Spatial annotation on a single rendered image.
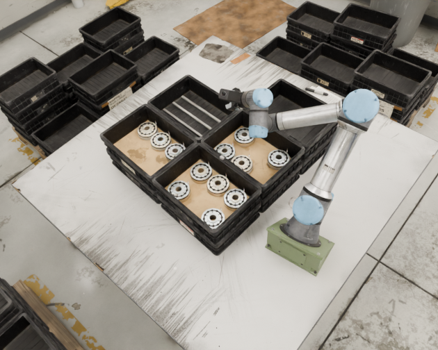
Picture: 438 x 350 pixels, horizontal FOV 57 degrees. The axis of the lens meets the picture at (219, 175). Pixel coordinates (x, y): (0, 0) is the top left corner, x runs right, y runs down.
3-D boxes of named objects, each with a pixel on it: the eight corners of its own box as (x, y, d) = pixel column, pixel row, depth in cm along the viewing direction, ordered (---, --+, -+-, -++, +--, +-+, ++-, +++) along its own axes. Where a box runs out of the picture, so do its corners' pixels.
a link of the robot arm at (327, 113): (378, 90, 159) (260, 112, 179) (377, 88, 149) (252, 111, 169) (382, 119, 160) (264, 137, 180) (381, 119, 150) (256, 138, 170)
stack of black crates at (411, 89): (410, 120, 294) (433, 71, 258) (391, 145, 282) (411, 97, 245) (361, 97, 311) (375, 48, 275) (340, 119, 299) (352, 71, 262)
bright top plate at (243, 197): (251, 198, 178) (251, 197, 178) (235, 212, 174) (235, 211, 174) (235, 185, 183) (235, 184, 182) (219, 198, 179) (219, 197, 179)
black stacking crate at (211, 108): (241, 123, 211) (241, 108, 202) (201, 157, 200) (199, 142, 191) (190, 90, 229) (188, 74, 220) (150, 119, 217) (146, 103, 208)
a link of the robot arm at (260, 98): (256, 109, 154) (256, 86, 153) (244, 110, 164) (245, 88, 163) (274, 110, 156) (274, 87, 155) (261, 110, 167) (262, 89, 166)
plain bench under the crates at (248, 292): (401, 212, 266) (442, 143, 210) (251, 430, 199) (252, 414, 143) (218, 108, 334) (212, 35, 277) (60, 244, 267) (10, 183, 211)
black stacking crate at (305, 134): (339, 129, 205) (344, 113, 196) (304, 164, 193) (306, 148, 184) (279, 94, 223) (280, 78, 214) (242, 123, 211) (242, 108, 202)
